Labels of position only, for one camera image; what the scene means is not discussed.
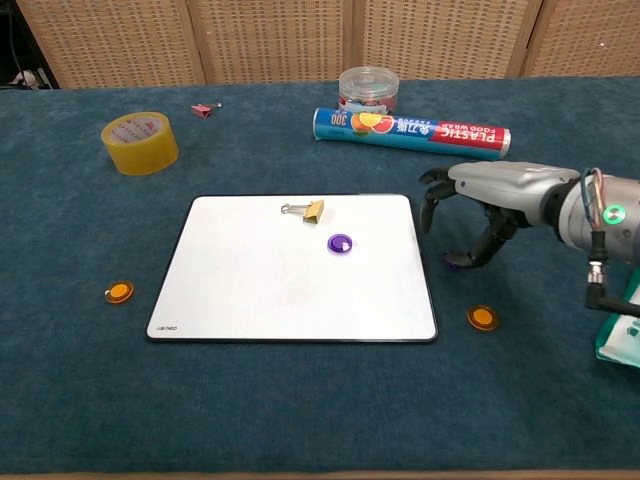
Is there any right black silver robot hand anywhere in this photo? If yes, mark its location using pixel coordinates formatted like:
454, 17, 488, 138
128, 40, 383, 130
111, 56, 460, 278
418, 160, 581, 270

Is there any orange round magnet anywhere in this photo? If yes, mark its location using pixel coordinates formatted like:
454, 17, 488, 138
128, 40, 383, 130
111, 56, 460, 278
466, 304, 502, 332
103, 280, 136, 305

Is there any white magnetic board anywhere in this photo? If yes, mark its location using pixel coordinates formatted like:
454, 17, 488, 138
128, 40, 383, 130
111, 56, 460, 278
144, 193, 439, 345

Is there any plastic wrap box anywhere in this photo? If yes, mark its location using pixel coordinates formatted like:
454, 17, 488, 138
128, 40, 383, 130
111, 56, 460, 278
312, 107, 513, 164

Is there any clear jar of clips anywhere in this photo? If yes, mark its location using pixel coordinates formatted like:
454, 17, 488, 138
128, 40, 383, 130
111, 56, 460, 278
338, 66, 401, 117

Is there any gold binder clip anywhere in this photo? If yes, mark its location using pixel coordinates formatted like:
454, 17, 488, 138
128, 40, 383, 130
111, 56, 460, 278
279, 198, 326, 225

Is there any green wet wipes pack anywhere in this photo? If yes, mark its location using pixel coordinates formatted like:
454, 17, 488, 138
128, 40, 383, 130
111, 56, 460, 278
594, 269, 640, 369

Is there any wooden woven folding screen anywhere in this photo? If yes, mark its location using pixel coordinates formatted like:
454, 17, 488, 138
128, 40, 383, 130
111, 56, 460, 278
14, 0, 640, 90

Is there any pink binder clip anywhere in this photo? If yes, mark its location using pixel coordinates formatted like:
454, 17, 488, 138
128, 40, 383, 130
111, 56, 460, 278
190, 101, 223, 120

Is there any dark blue table mat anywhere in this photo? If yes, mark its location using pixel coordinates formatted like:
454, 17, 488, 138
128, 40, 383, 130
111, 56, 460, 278
0, 75, 640, 476

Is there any yellow packing tape roll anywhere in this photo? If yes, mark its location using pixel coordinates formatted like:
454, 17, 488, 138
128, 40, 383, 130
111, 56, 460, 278
100, 111, 180, 177

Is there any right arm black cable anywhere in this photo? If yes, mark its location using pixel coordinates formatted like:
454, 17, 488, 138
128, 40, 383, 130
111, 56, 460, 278
581, 167, 640, 317

